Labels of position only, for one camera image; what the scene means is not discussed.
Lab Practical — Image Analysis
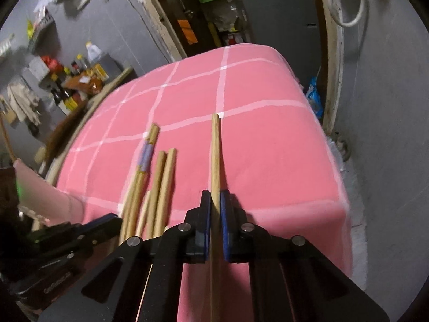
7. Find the orange sign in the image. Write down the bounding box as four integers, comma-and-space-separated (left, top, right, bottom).
177, 20, 195, 45

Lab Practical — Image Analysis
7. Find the wooden door frame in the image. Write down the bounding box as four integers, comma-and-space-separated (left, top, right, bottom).
308, 0, 346, 135

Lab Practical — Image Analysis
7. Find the thin pale wooden chopstick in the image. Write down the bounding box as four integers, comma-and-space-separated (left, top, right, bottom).
136, 189, 151, 237

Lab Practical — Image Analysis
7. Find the grey metal cabinet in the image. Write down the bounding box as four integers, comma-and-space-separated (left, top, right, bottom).
241, 0, 323, 82

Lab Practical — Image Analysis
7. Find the pink cup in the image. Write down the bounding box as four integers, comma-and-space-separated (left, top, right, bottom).
13, 159, 84, 227

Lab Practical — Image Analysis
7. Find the hanging white cloth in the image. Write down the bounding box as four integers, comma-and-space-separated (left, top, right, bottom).
7, 82, 41, 124

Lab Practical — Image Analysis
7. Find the red packet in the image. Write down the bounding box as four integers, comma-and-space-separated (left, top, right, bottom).
42, 55, 64, 74

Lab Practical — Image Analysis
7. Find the pink checked cloth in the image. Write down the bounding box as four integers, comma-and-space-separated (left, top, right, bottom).
43, 43, 352, 322

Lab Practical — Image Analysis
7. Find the yellow box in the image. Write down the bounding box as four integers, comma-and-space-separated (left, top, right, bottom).
85, 64, 110, 82

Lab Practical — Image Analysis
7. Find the blue packet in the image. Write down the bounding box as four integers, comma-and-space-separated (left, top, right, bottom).
303, 76, 324, 115

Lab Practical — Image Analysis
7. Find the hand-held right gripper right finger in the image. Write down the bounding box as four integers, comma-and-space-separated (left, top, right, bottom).
219, 190, 391, 322

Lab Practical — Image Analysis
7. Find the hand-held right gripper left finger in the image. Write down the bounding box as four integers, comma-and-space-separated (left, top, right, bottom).
37, 191, 213, 322

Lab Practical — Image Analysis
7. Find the dark sauce bottle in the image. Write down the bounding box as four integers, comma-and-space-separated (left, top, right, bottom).
62, 89, 81, 112
50, 74, 66, 107

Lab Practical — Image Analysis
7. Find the purple paper band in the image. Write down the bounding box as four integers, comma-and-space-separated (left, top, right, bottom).
138, 139, 155, 172

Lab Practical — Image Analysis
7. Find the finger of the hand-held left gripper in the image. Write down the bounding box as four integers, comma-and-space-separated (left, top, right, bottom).
28, 223, 120, 244
82, 213, 123, 235

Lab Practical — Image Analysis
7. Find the white plastic jug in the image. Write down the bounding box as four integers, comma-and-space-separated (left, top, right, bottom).
85, 42, 103, 64

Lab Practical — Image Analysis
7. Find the white cable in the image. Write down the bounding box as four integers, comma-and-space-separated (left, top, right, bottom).
327, 0, 367, 28

